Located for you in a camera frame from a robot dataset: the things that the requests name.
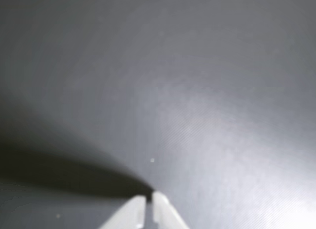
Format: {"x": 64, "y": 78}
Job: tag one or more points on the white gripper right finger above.
{"x": 168, "y": 214}

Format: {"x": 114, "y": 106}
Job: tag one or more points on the dark gray mat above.
{"x": 172, "y": 66}

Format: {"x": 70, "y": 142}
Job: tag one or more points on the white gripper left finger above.
{"x": 130, "y": 214}

